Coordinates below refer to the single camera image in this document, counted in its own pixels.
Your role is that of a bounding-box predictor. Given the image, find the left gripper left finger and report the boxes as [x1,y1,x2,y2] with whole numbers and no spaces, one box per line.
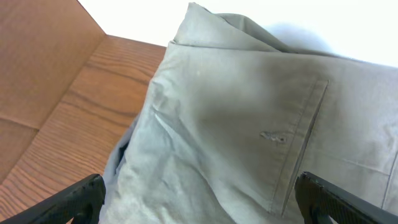
[1,174,106,224]

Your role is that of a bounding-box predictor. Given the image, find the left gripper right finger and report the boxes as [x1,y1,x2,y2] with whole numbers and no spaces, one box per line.
[294,172,397,224]

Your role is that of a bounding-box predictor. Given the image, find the khaki green shorts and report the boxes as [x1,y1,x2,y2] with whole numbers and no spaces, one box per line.
[99,3,397,223]

